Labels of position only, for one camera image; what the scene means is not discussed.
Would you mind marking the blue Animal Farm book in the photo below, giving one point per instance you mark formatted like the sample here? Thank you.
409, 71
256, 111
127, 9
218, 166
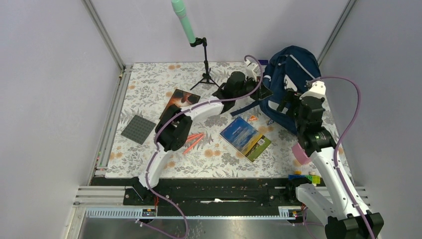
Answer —
246, 139

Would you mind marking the navy blue backpack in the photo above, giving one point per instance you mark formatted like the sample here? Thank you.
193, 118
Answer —
288, 69

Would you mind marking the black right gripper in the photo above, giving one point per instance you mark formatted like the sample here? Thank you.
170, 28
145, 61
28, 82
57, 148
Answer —
290, 96

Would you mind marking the Three Days to See book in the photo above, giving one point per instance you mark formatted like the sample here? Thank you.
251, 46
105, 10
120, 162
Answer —
180, 99

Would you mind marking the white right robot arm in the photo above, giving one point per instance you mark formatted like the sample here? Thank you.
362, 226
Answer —
345, 215

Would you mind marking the orange pen upper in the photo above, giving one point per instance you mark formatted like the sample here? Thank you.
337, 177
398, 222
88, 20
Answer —
193, 136

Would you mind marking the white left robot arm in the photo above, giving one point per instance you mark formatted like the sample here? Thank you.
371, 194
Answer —
173, 129

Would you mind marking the aluminium frame rail right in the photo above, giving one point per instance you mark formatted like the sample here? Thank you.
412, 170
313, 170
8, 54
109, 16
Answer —
336, 30

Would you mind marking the aluminium frame rail left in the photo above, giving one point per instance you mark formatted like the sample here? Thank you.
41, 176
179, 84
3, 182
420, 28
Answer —
105, 145

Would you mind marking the grey studded building baseplate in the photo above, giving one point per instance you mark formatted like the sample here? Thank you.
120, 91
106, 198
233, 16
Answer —
138, 129

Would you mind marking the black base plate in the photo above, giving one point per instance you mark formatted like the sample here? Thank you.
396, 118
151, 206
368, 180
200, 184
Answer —
209, 197

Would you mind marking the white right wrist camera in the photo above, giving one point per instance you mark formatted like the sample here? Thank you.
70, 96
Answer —
316, 89

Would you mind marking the aluminium frame rail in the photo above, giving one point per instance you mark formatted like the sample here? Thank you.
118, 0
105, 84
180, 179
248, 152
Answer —
105, 145
336, 30

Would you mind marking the green microphone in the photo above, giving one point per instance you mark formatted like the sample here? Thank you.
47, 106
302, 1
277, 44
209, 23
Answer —
179, 9

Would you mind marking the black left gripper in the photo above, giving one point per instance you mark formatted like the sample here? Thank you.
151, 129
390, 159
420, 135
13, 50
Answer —
261, 92

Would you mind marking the pink tape roll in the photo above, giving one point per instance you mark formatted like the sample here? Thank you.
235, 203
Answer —
300, 155

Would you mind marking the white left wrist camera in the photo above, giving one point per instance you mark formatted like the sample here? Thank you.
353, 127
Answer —
251, 70

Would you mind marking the orange triangle sticker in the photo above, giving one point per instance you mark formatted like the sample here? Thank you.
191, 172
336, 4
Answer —
252, 118

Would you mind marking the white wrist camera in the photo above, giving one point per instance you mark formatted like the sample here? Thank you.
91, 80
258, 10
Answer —
251, 70
316, 89

